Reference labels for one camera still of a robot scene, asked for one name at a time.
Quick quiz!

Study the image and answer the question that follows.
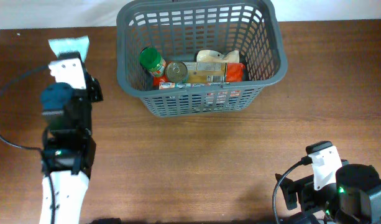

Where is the light green wipes pack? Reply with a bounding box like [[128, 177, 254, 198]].
[[48, 35, 90, 62]]

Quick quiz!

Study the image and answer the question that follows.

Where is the green lid jar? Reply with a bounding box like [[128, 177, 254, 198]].
[[139, 47, 166, 77]]

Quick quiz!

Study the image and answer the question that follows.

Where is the blue tissue pack box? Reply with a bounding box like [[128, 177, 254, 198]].
[[158, 82, 229, 90]]

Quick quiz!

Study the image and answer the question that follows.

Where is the small tin can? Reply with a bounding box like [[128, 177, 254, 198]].
[[165, 61, 188, 83]]

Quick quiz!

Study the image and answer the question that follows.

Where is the grey plastic basket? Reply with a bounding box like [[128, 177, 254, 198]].
[[116, 0, 288, 117]]

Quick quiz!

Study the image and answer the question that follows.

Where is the red orange pasta pack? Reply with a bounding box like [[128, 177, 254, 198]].
[[153, 62, 246, 86]]

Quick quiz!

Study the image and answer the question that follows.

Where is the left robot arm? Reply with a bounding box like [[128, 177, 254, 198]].
[[40, 52, 103, 223]]

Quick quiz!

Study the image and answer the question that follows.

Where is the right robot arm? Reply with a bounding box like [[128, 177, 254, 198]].
[[272, 161, 381, 224]]

